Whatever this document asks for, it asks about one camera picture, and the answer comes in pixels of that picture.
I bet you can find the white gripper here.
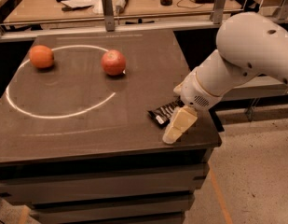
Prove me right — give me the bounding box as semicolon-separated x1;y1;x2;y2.
162;69;222;144

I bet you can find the black rxbar chocolate wrapper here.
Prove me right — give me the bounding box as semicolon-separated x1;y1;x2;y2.
148;99;184;128

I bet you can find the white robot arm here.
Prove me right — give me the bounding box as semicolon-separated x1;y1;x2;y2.
162;12;288;144

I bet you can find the red apple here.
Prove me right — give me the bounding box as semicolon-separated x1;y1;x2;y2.
101;49;126;76

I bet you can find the grey metal ledge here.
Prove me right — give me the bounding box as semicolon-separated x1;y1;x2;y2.
223;76;288;101

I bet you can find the grey cabinet with drawers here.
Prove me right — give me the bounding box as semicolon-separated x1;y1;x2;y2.
0;30;220;224

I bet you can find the grey handheld tool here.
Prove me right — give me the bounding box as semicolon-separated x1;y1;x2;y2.
116;0;129;14

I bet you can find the white paper sheet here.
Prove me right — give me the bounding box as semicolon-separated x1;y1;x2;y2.
62;0;95;9

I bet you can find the orange fruit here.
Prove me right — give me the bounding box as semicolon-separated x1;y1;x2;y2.
29;45;54;69

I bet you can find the wooden desk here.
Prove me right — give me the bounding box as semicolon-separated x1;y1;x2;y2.
3;0;240;26

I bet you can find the grey metal post left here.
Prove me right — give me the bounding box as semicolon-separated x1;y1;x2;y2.
102;0;115;32

